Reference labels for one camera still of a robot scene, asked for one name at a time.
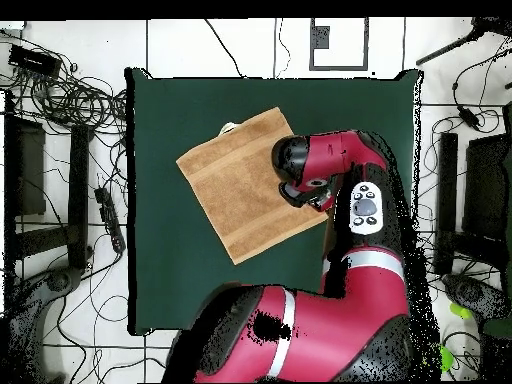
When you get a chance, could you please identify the small lime green object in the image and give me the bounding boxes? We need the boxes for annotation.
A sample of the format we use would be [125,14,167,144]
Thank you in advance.
[449,302,474,321]

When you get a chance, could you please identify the dark green table cloth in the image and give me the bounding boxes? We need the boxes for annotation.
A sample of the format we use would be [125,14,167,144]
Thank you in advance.
[124,67,425,336]

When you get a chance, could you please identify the tan terry towel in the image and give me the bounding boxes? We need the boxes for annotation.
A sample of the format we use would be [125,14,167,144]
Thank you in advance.
[175,106,330,266]

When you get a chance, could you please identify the grey square floor frame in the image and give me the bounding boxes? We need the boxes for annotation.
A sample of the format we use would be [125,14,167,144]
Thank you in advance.
[308,17,370,72]

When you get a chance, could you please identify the grey chair base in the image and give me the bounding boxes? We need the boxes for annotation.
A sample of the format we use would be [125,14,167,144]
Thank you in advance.
[5,265,85,383]
[441,273,511,321]

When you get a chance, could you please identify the black rod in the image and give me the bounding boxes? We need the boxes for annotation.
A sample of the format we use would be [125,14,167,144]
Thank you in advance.
[414,16,512,68]

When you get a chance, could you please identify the lime green ball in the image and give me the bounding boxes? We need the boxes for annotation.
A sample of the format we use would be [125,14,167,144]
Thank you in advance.
[439,344,456,373]

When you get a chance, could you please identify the black cable tangle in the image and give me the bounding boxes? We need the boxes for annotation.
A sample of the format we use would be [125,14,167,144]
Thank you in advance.
[0,31,129,139]

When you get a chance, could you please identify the dark green object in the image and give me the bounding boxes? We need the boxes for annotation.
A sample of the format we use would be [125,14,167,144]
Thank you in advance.
[481,317,512,339]

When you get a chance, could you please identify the black power adapter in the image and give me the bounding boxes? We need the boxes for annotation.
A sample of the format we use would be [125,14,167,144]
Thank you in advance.
[457,105,482,132]

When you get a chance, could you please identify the black power strip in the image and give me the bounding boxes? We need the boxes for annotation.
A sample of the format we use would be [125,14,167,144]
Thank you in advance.
[94,186,127,255]

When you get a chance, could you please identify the black network switch box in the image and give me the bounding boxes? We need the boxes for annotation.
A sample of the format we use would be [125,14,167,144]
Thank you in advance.
[7,44,63,78]

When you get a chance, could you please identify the thin black cable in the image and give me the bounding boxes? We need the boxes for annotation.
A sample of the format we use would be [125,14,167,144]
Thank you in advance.
[204,18,246,79]

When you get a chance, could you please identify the dark grey small box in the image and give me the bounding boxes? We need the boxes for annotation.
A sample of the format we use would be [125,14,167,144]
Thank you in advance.
[311,25,332,50]

